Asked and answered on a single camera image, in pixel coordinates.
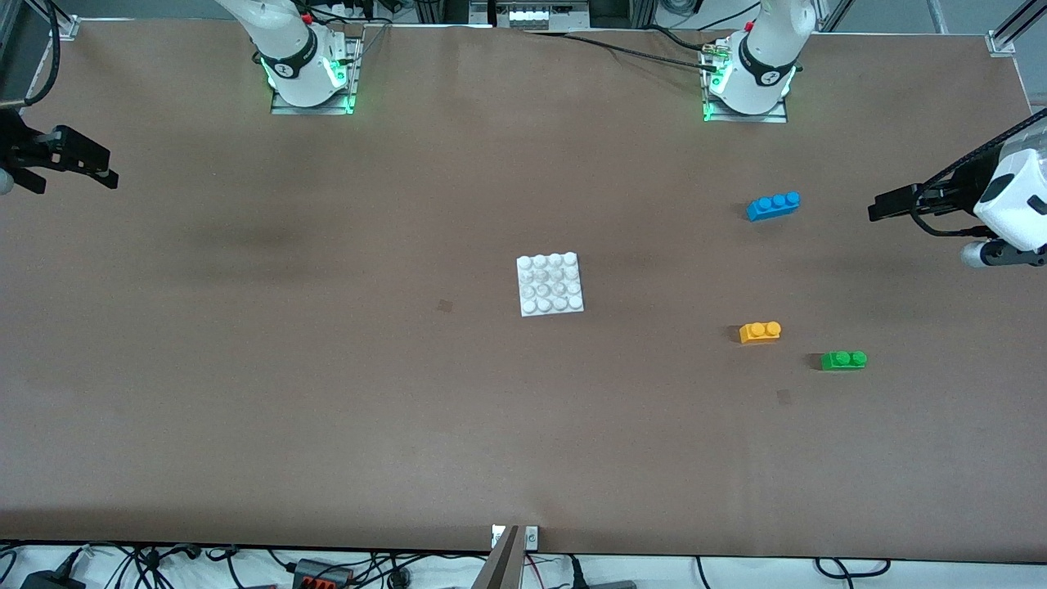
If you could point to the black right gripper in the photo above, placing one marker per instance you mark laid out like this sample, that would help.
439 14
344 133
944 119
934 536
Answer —
18 149

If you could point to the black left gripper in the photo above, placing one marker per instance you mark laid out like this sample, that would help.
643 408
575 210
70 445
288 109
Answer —
954 191

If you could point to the yellow two-stud block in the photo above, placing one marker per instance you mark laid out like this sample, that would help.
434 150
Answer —
759 332

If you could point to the white studded base plate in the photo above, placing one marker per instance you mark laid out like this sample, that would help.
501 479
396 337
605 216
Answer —
551 284

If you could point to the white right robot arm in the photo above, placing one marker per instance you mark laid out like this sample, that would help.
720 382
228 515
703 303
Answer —
286 49

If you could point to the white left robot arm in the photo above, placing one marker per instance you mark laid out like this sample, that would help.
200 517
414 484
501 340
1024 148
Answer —
1018 204

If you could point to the blue three-stud block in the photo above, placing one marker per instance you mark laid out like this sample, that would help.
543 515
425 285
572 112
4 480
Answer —
773 206

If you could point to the green two-stud block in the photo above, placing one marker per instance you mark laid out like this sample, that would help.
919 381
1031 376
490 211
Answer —
842 361

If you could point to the white power strip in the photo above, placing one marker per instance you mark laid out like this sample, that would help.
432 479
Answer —
540 15

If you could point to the black power adapter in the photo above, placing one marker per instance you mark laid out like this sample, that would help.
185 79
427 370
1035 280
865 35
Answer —
49 582

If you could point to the black adapter with red connectors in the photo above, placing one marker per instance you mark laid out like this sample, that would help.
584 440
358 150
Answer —
323 573

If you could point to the metal corner bracket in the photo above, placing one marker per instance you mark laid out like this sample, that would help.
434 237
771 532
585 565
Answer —
1002 42
69 31

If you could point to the aluminium frame rail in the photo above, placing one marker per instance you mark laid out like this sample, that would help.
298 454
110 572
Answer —
1026 16

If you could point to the small metal edge bracket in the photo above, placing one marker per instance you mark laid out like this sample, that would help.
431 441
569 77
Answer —
532 537

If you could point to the grey wedge camera post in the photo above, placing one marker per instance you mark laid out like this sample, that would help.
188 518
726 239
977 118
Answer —
501 568

